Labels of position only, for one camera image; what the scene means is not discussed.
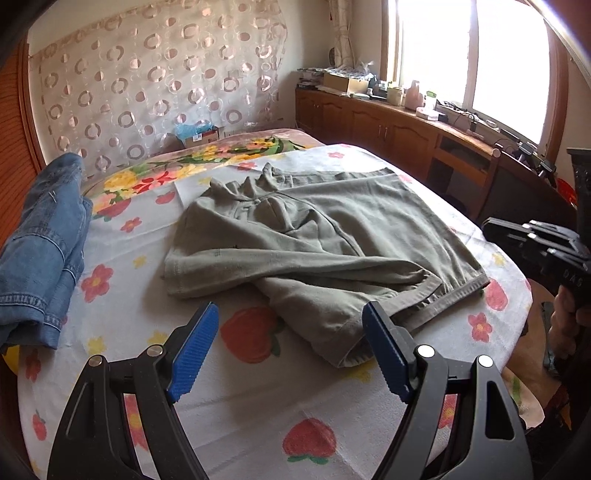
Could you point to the blue denim jeans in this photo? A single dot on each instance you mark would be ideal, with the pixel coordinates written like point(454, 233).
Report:
point(42, 261)

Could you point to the circle pattern sheer curtain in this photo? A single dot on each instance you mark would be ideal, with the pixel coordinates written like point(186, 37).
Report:
point(116, 82)

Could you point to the grey-green pants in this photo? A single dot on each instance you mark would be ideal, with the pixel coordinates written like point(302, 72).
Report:
point(320, 246)

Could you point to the long wooden cabinet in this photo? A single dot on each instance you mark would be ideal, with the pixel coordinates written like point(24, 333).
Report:
point(482, 181)

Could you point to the white cup on cabinet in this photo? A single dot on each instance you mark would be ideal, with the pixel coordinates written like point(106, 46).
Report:
point(395, 96)

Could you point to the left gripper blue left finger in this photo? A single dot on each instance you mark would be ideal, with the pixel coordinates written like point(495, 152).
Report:
point(93, 439)

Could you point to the window with wooden frame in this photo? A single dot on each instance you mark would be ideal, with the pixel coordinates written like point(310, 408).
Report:
point(498, 60)

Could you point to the right hand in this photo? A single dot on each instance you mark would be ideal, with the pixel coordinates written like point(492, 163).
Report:
point(566, 322)

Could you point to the pink bottle on cabinet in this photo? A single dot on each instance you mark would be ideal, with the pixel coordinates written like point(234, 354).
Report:
point(413, 97)

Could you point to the white strawberry flower blanket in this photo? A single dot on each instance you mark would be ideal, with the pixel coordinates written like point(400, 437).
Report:
point(264, 405)

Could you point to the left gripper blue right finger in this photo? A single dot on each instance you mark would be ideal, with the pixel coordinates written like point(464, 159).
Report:
point(487, 439)

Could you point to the cardboard box with blue bag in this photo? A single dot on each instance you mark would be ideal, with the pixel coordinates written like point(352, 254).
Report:
point(192, 135)

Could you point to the pink floral bedspread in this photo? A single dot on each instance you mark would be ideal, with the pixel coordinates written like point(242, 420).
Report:
point(162, 169)

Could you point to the cardboard box on cabinet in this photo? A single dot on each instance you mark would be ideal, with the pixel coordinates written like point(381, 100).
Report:
point(345, 84)

